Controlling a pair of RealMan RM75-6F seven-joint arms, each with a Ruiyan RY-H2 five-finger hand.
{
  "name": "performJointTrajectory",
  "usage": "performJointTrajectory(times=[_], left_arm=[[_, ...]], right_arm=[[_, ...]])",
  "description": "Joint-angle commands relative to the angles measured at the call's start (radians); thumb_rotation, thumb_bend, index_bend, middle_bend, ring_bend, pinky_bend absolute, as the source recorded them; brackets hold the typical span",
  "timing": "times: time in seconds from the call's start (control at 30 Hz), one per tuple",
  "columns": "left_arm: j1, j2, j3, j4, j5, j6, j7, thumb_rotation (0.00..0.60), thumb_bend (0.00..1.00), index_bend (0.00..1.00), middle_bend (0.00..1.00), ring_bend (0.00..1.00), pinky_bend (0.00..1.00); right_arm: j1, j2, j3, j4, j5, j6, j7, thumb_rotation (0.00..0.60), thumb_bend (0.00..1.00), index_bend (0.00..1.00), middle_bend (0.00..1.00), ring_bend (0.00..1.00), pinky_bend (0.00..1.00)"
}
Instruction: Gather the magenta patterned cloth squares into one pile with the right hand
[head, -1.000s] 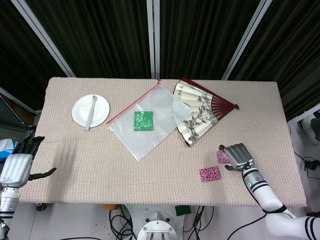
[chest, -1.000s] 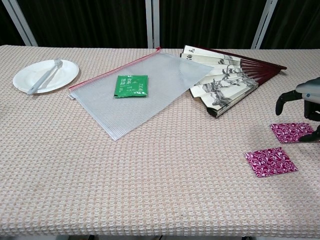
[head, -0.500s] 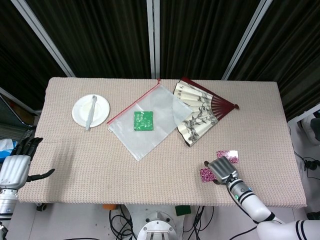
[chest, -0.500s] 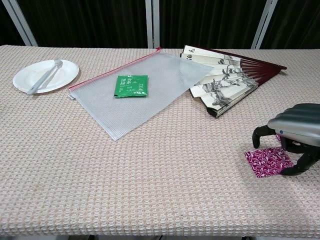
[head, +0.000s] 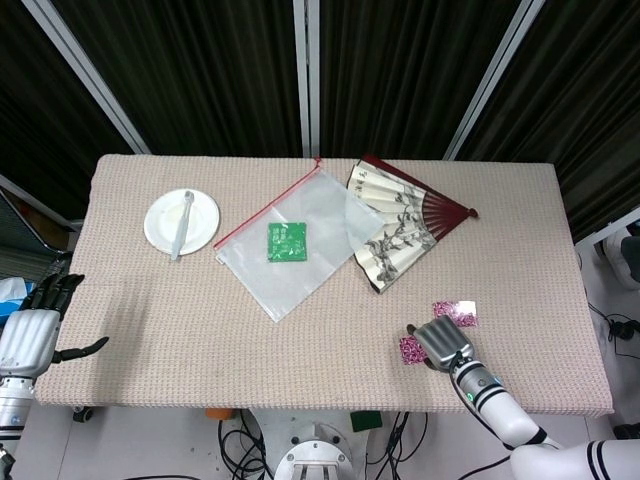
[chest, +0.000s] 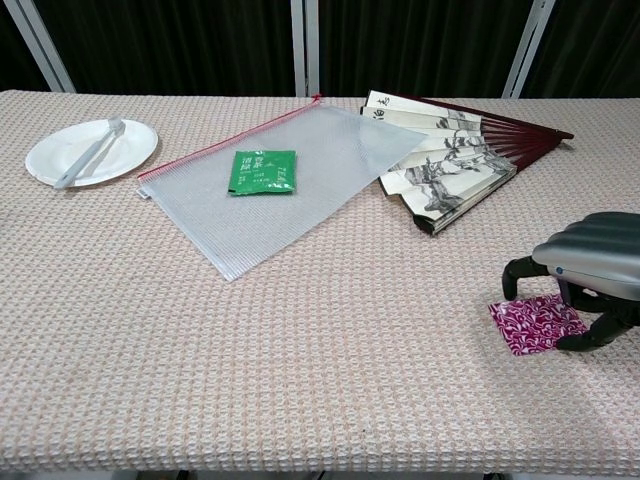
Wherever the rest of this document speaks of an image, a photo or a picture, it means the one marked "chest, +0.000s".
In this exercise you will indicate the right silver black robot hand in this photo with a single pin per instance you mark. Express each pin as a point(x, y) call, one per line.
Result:
point(595, 255)

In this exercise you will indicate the pink glitter square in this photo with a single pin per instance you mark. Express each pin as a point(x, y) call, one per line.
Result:
point(535, 322)

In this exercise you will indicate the ink painting folding fan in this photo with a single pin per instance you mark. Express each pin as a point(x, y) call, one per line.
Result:
point(450, 170)

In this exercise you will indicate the black curtain panel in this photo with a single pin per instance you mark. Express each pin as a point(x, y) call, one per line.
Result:
point(15, 60)
point(415, 45)
point(595, 45)
point(175, 45)

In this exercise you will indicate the clear pouch with red zipper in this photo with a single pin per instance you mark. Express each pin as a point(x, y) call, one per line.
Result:
point(280, 230)

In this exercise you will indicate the green tea sachet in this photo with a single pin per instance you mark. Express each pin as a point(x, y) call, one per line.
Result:
point(262, 172)

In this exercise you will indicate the beige waffle tablecloth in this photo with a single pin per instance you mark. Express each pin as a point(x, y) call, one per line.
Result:
point(250, 360)

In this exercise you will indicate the white paper plate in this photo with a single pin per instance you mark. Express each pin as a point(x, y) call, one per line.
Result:
point(90, 155)

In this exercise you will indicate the pale grey toothbrush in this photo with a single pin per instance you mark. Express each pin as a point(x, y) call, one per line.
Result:
point(87, 157)

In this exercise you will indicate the aluminium partition post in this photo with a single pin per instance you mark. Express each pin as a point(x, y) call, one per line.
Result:
point(527, 50)
point(45, 50)
point(305, 45)

